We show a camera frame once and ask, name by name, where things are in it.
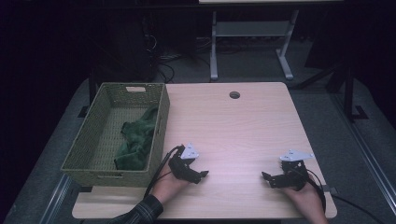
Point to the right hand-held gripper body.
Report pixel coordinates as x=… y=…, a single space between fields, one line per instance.
x=294 y=175

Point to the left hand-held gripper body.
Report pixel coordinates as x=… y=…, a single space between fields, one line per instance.
x=183 y=168

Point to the green fleece garment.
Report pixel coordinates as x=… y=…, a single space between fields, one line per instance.
x=138 y=140

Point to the green woven basket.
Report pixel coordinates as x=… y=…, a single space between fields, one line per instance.
x=93 y=146

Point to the person's left hand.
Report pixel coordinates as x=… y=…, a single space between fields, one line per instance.
x=168 y=186

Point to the person's right hand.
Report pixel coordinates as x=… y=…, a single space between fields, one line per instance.
x=311 y=202

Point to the small grey table clamp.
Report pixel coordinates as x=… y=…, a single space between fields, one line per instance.
x=330 y=189

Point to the black metal stand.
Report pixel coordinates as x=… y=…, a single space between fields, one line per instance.
x=348 y=93
x=91 y=90

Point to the grey metal floor rail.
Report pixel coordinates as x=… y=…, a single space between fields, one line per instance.
x=54 y=199
x=370 y=155

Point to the grey metal table frame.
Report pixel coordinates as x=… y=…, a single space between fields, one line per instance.
x=249 y=28

